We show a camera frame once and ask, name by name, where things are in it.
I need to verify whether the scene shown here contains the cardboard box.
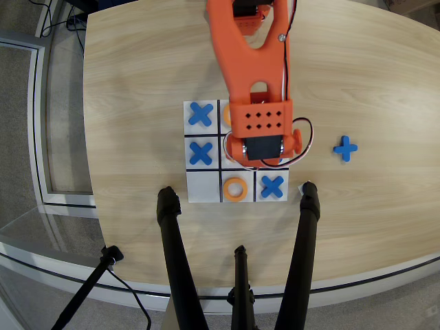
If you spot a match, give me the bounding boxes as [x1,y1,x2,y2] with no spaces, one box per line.
[383,0,440,17]

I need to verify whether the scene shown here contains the white tic-tac-toe board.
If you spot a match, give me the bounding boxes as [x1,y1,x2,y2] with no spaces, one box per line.
[182,99,292,204]

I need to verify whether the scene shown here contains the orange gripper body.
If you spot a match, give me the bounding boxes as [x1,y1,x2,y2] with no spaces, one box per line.
[225,129,304,170]

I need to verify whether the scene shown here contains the black stand cable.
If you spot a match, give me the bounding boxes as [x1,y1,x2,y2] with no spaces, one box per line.
[106,267,152,330]

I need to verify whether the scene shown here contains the thin black tripod leg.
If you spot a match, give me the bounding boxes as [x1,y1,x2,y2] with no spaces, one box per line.
[226,245,257,330]

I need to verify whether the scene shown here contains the black furniture base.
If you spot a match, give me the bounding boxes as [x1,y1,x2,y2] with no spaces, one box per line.
[63,0,138,10]

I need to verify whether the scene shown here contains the black floor cable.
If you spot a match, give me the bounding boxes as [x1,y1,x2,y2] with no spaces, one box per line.
[65,5,87,58]
[36,0,65,39]

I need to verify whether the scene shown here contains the grey metal floor frame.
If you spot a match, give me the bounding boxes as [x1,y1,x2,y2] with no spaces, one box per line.
[0,32,99,210]

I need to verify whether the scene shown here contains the black stand pole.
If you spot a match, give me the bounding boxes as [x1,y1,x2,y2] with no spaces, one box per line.
[50,245,124,330]

